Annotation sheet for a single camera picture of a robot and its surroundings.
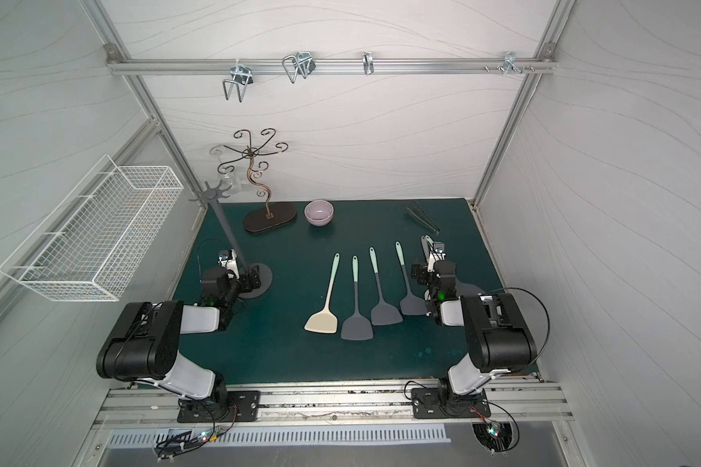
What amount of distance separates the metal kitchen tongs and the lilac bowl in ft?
1.06

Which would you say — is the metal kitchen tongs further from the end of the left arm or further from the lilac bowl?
the end of the left arm

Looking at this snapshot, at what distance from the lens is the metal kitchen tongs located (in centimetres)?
116

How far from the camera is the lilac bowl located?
112 cm

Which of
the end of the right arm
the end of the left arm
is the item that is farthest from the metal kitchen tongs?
the end of the left arm
